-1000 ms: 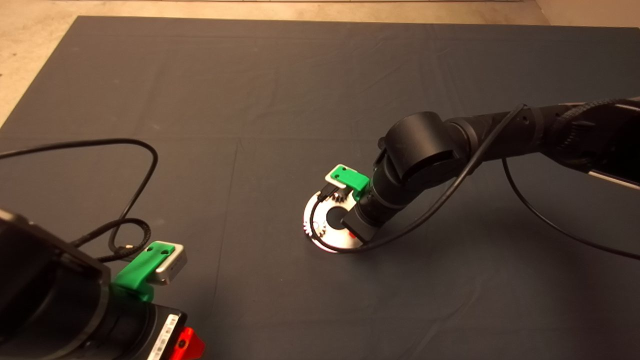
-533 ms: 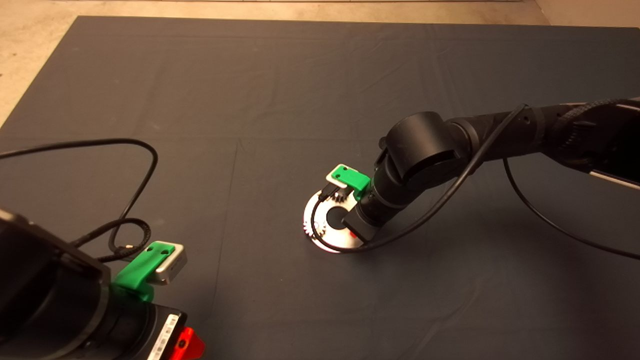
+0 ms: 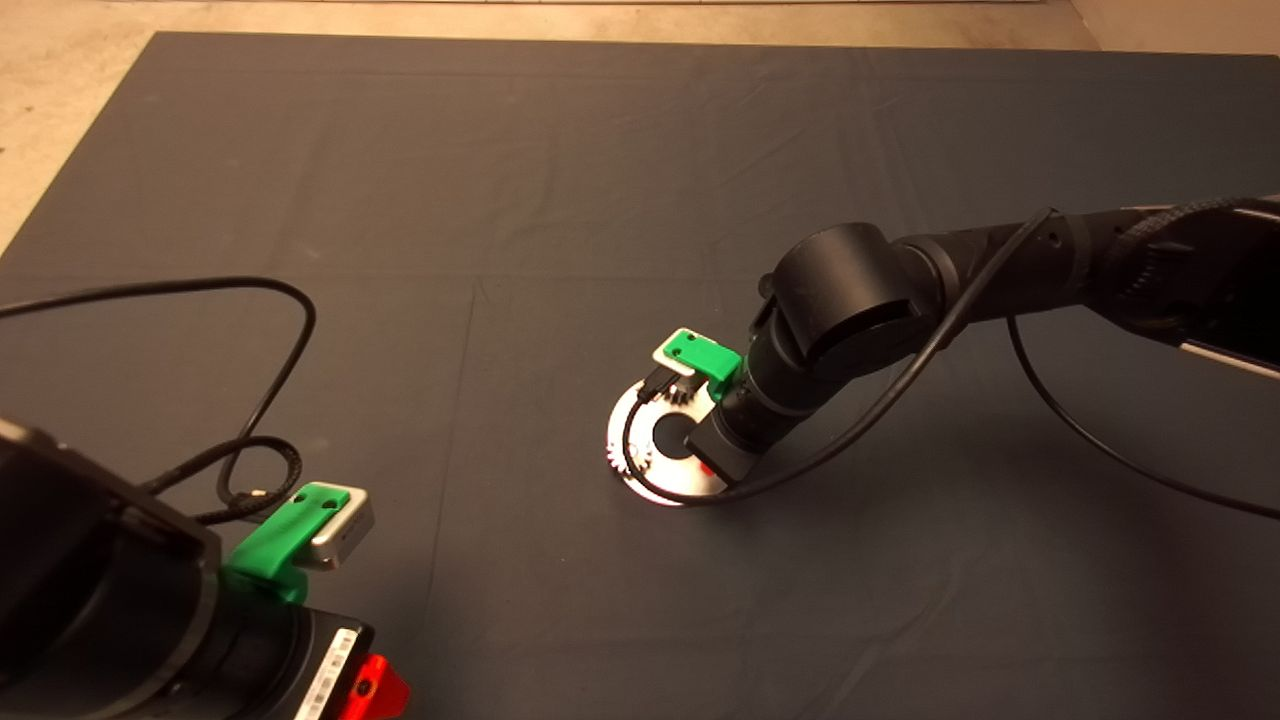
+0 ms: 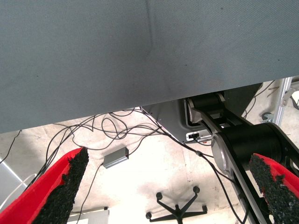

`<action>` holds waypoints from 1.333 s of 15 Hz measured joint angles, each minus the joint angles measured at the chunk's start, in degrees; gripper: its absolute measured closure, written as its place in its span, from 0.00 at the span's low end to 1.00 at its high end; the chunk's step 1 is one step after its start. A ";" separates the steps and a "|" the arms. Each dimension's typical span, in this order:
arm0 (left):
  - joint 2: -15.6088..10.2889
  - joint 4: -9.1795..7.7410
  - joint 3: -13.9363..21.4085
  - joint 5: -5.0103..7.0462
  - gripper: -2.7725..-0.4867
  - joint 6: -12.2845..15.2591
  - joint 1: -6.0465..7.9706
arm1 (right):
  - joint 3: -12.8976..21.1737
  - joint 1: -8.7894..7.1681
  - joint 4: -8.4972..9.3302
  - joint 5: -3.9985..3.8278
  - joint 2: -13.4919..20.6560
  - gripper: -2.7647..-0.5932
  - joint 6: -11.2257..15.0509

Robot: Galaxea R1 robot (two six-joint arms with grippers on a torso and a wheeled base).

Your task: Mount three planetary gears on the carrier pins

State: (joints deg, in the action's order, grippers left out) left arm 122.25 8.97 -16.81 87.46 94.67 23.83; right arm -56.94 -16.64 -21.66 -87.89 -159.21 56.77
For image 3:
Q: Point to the round metal carrier plate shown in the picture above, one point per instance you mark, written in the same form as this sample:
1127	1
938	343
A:
665	490

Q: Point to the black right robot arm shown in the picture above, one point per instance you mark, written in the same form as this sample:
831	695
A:
850	290

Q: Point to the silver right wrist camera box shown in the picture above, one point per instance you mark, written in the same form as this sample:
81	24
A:
672	365

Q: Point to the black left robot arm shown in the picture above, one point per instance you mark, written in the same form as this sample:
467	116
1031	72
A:
100	600

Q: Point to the green right camera mount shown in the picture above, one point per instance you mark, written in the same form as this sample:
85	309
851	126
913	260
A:
712	358

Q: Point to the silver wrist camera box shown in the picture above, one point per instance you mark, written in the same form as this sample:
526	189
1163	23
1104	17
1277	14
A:
672	365
345	535

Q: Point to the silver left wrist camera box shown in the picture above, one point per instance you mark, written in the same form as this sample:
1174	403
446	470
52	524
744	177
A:
345	535

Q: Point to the dark grey table cloth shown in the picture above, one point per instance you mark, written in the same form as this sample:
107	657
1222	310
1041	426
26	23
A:
700	150

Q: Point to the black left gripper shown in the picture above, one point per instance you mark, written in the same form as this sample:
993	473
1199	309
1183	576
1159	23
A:
330	670

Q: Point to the green left camera mount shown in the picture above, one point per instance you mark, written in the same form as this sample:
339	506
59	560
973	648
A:
275	540

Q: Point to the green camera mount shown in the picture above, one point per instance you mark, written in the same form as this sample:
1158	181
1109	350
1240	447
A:
712	358
275	540

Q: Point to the small steel planetary gear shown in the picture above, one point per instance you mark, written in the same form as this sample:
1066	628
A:
685	396
615	462

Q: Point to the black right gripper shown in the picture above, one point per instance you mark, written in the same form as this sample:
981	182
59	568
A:
728	452

